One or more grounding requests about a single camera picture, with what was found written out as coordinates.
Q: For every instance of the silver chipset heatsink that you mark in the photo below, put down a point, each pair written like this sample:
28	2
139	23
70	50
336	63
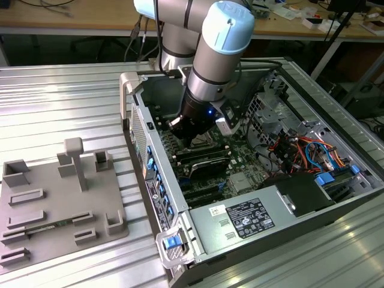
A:
240	183

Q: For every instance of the blue slot clip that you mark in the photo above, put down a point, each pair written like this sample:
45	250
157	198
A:
150	150
151	166
159	180
170	210
163	192

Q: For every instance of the small blue carrier tab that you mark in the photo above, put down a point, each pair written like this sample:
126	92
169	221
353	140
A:
354	169

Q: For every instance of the black air shroud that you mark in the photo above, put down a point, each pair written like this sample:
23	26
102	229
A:
300	192

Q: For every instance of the black RAM slot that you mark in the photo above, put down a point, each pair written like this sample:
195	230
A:
163	120
163	109
204	157
207	150

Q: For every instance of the blue disk carrier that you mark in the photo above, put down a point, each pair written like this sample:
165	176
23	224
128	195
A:
325	179

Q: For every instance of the black computer box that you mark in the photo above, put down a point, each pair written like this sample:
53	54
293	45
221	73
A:
367	100

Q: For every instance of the grey parts rack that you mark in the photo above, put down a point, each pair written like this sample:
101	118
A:
60	204

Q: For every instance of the grey PC case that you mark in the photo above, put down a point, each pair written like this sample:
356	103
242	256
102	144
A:
300	240

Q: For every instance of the green motherboard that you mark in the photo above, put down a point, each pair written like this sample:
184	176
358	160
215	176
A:
240	159

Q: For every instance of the wooden desk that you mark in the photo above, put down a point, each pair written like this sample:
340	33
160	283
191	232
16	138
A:
90	18

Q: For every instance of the green RAM stick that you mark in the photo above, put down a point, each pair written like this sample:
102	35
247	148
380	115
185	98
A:
64	223

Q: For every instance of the grey power supply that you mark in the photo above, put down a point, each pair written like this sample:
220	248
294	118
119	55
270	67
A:
204	234

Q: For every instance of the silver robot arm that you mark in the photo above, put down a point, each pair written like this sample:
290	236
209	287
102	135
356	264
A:
210	69

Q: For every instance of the small black camera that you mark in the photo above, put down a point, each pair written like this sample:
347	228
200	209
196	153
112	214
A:
175	124

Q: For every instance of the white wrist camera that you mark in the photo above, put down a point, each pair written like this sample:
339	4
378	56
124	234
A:
226	120

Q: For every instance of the small white box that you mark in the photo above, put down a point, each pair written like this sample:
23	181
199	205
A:
313	23

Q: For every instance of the brown white box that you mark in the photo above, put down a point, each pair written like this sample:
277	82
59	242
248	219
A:
373	25

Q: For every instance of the metal drive cage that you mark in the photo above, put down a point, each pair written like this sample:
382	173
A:
270	117

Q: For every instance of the small green circuit board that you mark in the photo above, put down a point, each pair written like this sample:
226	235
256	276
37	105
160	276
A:
262	13

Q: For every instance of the black graphics card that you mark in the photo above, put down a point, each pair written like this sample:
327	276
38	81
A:
210	168

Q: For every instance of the black expansion slot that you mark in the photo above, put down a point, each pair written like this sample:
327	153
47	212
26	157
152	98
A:
204	191
207	200

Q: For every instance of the black chair base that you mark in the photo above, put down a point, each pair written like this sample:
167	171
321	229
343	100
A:
99	45

